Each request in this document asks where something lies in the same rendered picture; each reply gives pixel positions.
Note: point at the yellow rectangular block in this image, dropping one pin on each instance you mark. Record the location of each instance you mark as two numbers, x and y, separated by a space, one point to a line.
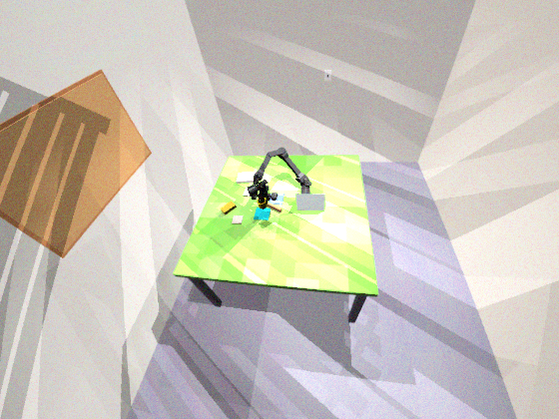
228 207

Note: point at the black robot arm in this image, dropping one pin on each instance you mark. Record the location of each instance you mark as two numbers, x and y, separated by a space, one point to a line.
258 176

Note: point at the white flat bar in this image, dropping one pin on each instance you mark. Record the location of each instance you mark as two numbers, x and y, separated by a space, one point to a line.
245 177

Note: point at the peach flat bar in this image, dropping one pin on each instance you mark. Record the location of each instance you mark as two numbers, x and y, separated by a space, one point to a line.
274 207

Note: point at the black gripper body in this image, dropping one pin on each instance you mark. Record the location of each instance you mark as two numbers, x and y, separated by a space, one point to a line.
265 194

